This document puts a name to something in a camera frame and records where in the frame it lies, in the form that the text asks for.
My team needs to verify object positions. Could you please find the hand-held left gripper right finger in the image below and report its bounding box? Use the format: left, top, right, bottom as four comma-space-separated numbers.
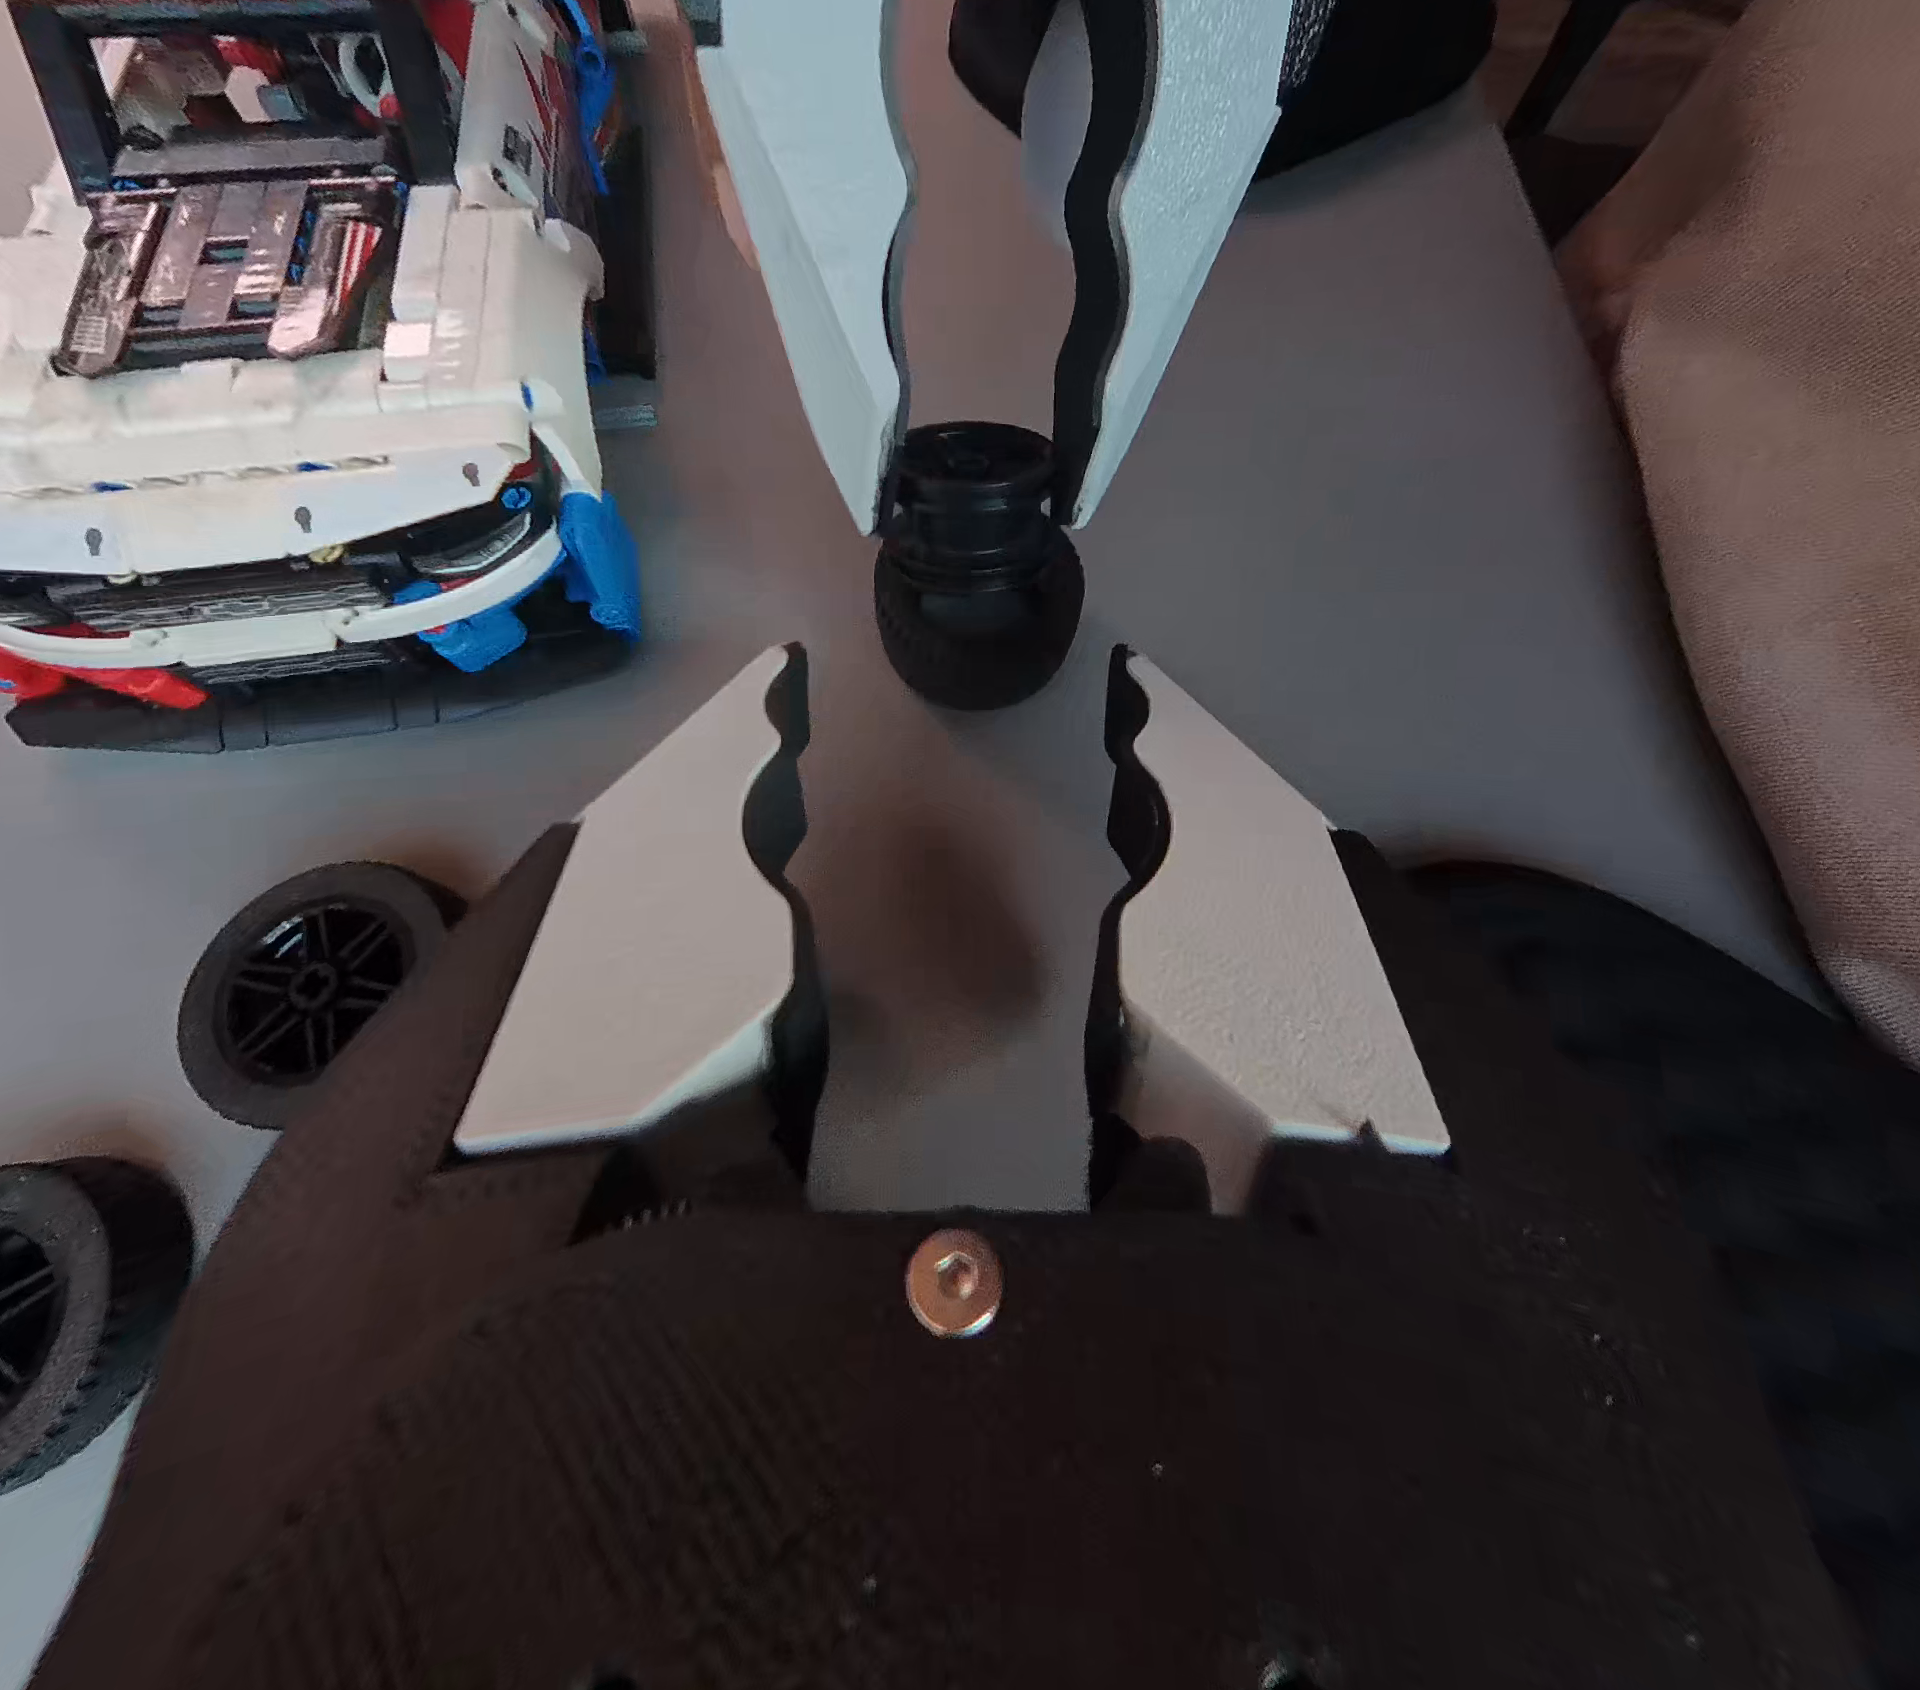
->
1086, 645, 1452, 1210

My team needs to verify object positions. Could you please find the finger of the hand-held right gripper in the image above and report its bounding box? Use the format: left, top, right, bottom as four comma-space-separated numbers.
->
696, 0, 961, 539
1025, 0, 1341, 526

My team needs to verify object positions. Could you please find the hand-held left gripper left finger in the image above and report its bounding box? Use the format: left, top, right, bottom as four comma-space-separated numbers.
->
451, 643, 829, 1160

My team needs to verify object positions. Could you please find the black toy wheel rim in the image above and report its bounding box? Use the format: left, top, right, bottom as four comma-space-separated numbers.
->
875, 421, 1051, 590
0, 1216, 78, 1413
216, 902, 422, 1092

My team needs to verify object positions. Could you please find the black rubber toy tyre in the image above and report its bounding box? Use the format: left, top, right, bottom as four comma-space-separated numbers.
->
176, 861, 469, 1129
0, 1155, 193, 1489
873, 519, 1086, 712

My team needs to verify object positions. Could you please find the toy brick race car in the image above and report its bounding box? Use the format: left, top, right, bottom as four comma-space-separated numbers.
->
0, 0, 662, 757

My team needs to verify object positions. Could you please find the person in beige hoodie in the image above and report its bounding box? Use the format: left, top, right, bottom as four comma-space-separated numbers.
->
1552, 0, 1920, 1062

